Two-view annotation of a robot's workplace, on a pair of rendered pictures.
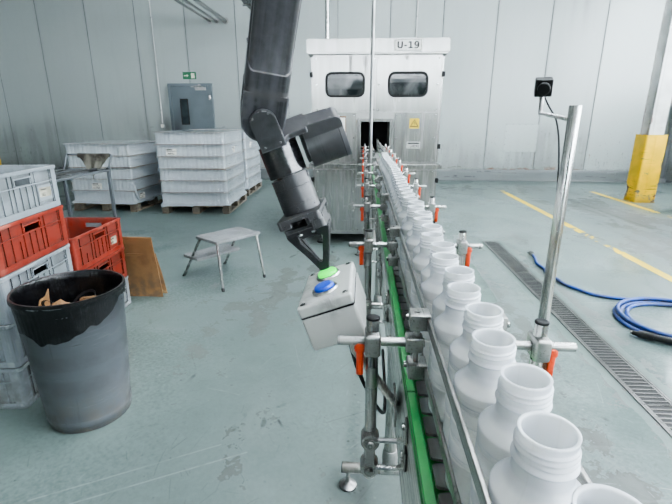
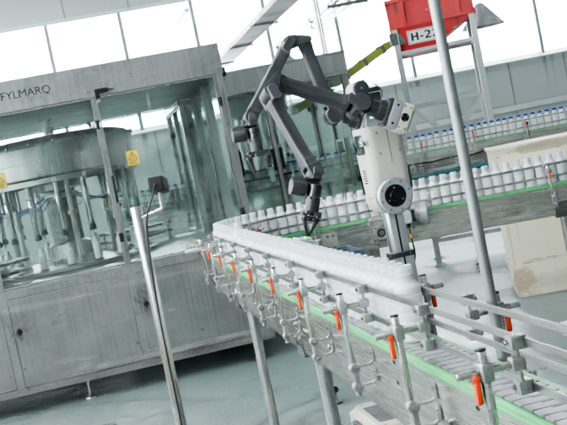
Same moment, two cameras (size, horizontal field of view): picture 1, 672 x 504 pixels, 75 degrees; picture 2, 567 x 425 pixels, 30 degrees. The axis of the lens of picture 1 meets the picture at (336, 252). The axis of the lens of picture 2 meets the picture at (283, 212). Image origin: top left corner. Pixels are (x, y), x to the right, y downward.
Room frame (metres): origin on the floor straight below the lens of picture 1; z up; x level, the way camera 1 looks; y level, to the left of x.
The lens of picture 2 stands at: (4.64, -1.02, 1.45)
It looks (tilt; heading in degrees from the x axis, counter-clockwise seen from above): 3 degrees down; 167
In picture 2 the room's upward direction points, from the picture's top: 11 degrees counter-clockwise
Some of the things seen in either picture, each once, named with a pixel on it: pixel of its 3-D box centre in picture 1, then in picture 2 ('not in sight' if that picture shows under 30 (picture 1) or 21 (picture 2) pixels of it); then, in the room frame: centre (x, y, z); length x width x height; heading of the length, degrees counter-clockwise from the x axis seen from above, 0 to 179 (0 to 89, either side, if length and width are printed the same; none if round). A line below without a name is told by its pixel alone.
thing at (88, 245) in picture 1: (71, 243); not in sight; (2.82, 1.76, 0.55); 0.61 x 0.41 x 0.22; 179
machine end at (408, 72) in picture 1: (373, 144); not in sight; (5.49, -0.46, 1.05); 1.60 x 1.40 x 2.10; 177
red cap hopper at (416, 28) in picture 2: not in sight; (451, 126); (-5.85, 3.48, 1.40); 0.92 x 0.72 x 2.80; 69
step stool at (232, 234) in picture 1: (222, 254); not in sight; (3.69, 1.00, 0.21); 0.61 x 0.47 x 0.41; 50
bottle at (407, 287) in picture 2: not in sight; (409, 303); (2.49, -0.27, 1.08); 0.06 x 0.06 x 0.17
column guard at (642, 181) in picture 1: (644, 168); not in sight; (7.45, -5.18, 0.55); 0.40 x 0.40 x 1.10; 87
